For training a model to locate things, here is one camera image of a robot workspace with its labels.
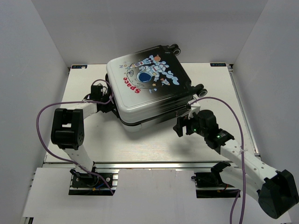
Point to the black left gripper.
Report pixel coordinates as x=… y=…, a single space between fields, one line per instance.
x=110 y=107

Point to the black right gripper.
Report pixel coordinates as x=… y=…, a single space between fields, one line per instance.
x=181 y=121

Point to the black suitcase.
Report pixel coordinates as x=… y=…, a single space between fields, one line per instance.
x=150 y=87

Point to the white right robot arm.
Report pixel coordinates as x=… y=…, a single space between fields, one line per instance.
x=275 y=191

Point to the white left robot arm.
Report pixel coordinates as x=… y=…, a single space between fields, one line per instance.
x=68 y=125

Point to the blue label sticker left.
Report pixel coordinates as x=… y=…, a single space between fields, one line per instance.
x=78 y=66

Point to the blue label sticker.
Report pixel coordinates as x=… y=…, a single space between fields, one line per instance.
x=218 y=64
x=78 y=66

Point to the blue label sticker right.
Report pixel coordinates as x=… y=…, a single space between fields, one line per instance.
x=218 y=64

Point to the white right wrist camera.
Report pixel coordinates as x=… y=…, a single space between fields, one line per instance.
x=193 y=109

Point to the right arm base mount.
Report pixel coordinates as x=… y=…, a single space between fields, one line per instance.
x=209 y=185

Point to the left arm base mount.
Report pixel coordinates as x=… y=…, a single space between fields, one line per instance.
x=84 y=184

